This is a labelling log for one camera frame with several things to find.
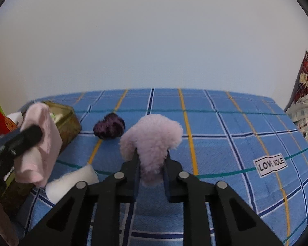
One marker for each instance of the purple scrunchie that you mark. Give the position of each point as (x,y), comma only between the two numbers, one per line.
(110,126)

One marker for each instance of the pale pink cloth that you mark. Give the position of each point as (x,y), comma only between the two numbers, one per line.
(41,146)

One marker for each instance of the gold metal tin box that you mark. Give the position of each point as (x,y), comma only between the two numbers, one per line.
(69,125)

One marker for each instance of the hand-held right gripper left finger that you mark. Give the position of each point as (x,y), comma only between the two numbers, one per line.
(136,180)

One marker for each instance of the fluffy pink puff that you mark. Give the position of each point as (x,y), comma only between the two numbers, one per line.
(151,143)

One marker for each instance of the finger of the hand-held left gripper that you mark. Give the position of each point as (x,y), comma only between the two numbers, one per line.
(25,135)

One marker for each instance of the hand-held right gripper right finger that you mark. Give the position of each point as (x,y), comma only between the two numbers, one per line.
(166,183)

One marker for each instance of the blue plaid bedsheet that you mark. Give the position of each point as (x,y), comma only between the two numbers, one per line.
(220,138)

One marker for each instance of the plaid white cloth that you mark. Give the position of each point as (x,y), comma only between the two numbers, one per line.
(306,117)

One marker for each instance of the white foam liner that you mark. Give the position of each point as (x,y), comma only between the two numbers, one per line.
(15,117)

